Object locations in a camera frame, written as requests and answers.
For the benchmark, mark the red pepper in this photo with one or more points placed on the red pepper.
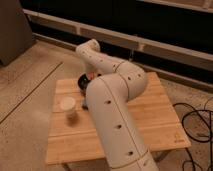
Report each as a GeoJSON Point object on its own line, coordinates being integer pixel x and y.
{"type": "Point", "coordinates": [90, 76]}

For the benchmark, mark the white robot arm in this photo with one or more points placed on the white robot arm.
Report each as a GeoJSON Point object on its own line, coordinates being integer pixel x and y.
{"type": "Point", "coordinates": [108, 84]}

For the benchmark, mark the dark ceramic bowl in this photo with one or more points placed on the dark ceramic bowl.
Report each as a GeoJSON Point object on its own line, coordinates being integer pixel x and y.
{"type": "Point", "coordinates": [83, 82]}

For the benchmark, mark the white paper cup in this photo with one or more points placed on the white paper cup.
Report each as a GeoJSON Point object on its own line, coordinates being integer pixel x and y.
{"type": "Point", "coordinates": [68, 106]}

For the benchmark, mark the grey cabinet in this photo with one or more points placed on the grey cabinet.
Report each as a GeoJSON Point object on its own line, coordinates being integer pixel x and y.
{"type": "Point", "coordinates": [15, 33]}

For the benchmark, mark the white wall rail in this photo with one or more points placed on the white wall rail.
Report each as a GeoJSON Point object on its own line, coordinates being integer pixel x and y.
{"type": "Point", "coordinates": [147, 46]}

